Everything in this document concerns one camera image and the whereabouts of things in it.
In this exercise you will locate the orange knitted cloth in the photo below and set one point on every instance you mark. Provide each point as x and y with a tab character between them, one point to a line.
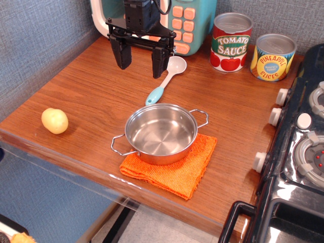
180	178

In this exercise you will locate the black toy stove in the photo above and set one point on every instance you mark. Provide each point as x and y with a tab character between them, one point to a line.
289	206

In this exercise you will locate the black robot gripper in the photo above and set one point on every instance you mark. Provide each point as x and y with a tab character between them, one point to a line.
142	18

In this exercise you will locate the tomato sauce can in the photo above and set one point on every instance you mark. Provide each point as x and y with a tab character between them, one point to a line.
230	41

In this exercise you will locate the white spoon teal handle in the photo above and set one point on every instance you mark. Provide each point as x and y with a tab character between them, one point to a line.
176	65

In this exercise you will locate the teal toy microwave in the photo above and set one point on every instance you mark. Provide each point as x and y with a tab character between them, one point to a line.
192	21

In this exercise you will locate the pineapple slices can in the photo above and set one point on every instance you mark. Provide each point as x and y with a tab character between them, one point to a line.
272	58

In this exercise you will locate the orange fuzzy object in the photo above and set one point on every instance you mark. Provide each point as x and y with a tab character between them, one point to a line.
22	238

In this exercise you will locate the stainless steel pot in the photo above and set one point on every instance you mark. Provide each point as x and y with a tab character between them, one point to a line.
162	134

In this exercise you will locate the yellow potato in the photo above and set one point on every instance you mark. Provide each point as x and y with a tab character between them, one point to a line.
55	120

